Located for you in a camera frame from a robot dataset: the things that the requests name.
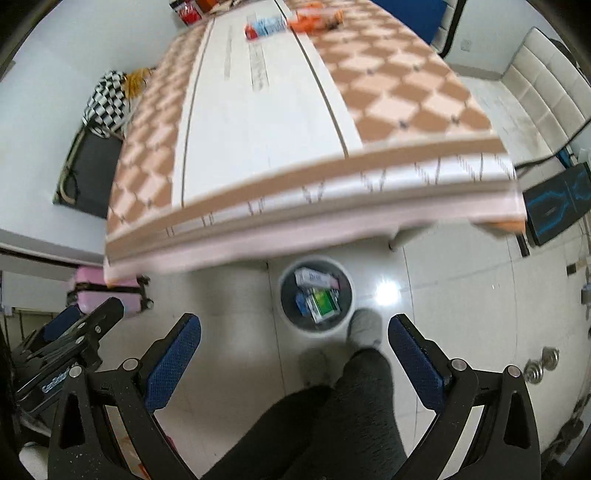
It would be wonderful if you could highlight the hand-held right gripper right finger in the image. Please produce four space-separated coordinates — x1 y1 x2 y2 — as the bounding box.
388 314 542 480

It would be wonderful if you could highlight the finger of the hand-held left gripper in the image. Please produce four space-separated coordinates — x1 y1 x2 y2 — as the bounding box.
55 296 126 365
28 304 85 347

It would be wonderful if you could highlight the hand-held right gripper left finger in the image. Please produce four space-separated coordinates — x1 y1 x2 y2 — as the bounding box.
50 313 203 480

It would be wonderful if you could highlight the green white medicine box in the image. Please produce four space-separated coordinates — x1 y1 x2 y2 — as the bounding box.
308 287 340 324

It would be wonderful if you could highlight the round white trash bin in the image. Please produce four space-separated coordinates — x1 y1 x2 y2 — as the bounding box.
278 256 358 333

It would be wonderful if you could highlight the pink white long box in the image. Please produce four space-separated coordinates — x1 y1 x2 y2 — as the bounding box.
294 267 340 289

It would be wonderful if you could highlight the pink suitcase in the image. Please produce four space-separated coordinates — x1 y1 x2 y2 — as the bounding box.
66 265 155 318

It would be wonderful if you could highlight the person's right leg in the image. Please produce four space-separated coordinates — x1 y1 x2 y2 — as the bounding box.
323 347 413 480

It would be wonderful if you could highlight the person's leg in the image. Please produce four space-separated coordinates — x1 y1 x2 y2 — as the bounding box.
323 347 413 480
221 385 340 480

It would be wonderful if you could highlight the person's right foot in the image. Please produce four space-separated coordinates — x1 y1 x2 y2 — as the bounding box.
348 308 384 349

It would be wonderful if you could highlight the person's foot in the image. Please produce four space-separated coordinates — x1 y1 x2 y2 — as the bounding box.
299 348 334 393
348 308 384 349

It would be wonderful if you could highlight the person's left foot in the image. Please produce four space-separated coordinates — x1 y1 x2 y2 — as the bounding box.
299 348 334 393

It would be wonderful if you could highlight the chrome dumbbell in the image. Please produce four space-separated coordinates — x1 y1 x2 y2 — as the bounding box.
523 346 560 385

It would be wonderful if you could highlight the person's left leg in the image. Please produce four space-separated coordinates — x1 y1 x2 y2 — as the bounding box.
221 385 340 480

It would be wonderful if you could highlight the black panel with blue lines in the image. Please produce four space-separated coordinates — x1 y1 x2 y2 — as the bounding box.
523 161 591 246

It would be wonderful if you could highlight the black white checkered bag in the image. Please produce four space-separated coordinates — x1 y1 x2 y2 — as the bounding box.
82 69 133 140

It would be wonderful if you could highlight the orange mesh bag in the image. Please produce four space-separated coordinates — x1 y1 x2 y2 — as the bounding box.
124 67 157 96

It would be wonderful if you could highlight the checked brown tablecloth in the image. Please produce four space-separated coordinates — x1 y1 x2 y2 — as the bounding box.
104 0 527 284

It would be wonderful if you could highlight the white padded chair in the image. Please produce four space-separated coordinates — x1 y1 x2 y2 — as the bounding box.
462 27 591 167

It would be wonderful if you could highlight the small blue milk carton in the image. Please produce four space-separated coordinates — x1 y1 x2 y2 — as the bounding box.
245 17 288 41

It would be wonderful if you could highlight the blue folding chair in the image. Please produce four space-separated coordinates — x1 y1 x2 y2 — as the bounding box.
374 0 462 58

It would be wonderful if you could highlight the orange plastic wrapper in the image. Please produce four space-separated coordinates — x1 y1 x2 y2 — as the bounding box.
288 0 345 33

